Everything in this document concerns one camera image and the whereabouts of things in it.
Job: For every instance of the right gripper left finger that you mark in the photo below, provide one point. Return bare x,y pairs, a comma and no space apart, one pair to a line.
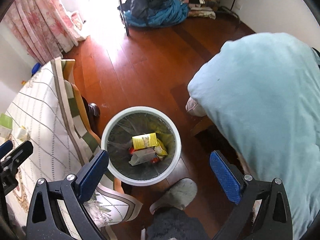
45,220

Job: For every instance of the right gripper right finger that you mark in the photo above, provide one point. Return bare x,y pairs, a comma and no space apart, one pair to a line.
261,209

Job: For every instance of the green white carton box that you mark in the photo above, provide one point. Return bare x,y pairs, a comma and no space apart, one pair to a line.
5,126

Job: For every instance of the yellow box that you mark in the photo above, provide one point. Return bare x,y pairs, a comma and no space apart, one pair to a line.
144,141

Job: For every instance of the yellow white wrapper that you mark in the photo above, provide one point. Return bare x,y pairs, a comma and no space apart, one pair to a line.
22,133

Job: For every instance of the yellow snack bag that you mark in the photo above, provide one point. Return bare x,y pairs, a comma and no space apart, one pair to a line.
160,150

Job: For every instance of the white trash bin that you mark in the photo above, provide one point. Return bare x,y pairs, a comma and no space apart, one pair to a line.
140,167

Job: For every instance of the white patterned bed cover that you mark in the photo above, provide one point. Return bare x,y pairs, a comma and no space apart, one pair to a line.
50,108

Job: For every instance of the grey slipper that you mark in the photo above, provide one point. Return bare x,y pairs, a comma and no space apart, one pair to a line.
179,196

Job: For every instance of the blue lid plastic jar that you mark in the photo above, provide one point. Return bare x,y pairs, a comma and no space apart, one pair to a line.
36,68

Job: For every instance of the light blue clothed person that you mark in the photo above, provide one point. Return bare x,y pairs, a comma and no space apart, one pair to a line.
262,93

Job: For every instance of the pink floral curtain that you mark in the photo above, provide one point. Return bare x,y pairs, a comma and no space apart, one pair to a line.
43,27

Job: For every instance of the black metal rack pole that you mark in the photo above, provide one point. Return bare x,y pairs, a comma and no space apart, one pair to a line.
122,14

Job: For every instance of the blue black clothes pile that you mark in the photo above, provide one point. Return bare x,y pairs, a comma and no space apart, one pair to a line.
155,13

